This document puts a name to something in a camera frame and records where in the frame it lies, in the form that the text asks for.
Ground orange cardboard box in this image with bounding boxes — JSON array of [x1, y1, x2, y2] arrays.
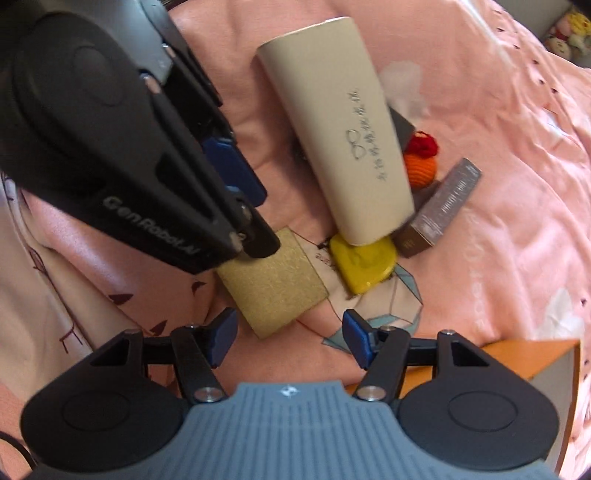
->
[[478, 338, 583, 478]]

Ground black cable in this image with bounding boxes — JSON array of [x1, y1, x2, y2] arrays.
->
[[0, 429, 34, 468]]

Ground pink printed blanket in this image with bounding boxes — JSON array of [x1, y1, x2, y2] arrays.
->
[[0, 0, 591, 462]]

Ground orange and red crochet toy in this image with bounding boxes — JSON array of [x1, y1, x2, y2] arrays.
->
[[402, 131, 439, 190]]

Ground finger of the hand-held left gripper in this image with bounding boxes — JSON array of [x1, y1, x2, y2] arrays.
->
[[139, 71, 281, 260], [159, 28, 269, 207]]

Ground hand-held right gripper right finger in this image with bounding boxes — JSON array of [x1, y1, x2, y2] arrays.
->
[[342, 309, 490, 401]]

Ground beige glasses case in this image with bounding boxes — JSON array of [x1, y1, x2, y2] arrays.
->
[[256, 16, 415, 245]]

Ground small brown carton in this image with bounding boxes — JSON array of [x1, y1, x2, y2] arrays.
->
[[392, 158, 483, 258]]

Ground cream printed cloth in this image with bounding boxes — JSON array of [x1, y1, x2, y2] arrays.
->
[[0, 171, 218, 370]]

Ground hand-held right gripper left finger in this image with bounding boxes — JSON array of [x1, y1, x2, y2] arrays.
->
[[90, 308, 239, 404]]

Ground brown patterned card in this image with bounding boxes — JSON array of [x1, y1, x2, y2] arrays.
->
[[216, 226, 329, 340]]

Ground hanging net of plush toys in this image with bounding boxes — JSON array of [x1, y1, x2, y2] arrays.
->
[[542, 9, 591, 70]]

